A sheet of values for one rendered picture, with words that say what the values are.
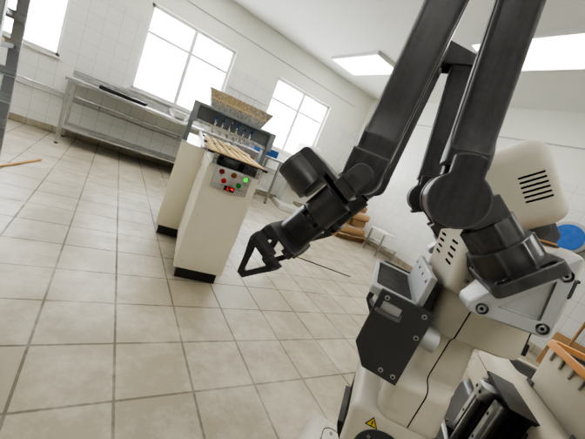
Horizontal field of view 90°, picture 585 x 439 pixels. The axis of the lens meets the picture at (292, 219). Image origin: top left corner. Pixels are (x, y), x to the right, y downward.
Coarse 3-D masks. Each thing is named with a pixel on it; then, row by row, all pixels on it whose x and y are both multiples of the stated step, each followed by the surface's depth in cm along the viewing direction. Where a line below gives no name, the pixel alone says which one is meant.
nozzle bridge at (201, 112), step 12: (192, 108) 233; (204, 108) 243; (216, 108) 238; (192, 120) 246; (204, 120) 246; (228, 120) 252; (240, 120) 247; (228, 132) 251; (240, 132) 258; (264, 132) 264; (252, 144) 260; (264, 144) 268; (264, 156) 273
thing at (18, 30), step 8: (24, 0) 97; (16, 8) 97; (24, 8) 98; (16, 24) 98; (16, 32) 99; (24, 32) 102; (16, 40) 100; (8, 48) 99; (8, 56) 100; (16, 56) 101; (8, 64) 101; (16, 64) 102; (16, 72) 103; (8, 80) 102; (8, 88) 103; (0, 104) 103; (0, 112) 104; (8, 112) 106; (0, 128) 106; (0, 136) 107; (0, 152) 109
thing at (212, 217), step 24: (240, 168) 197; (192, 192) 227; (216, 192) 192; (192, 216) 192; (216, 216) 197; (240, 216) 202; (192, 240) 198; (216, 240) 203; (192, 264) 203; (216, 264) 208
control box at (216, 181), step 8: (216, 168) 184; (224, 168) 185; (216, 176) 185; (224, 176) 187; (240, 176) 190; (248, 176) 193; (216, 184) 187; (224, 184) 189; (232, 184) 190; (240, 184) 192; (248, 184) 193; (232, 192) 192; (240, 192) 194
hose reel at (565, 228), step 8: (560, 224) 363; (568, 224) 356; (576, 224) 351; (560, 232) 361; (568, 232) 354; (576, 232) 349; (584, 232) 344; (560, 240) 359; (568, 240) 353; (576, 240) 347; (584, 240) 342; (568, 248) 351; (576, 248) 346; (584, 248) 342
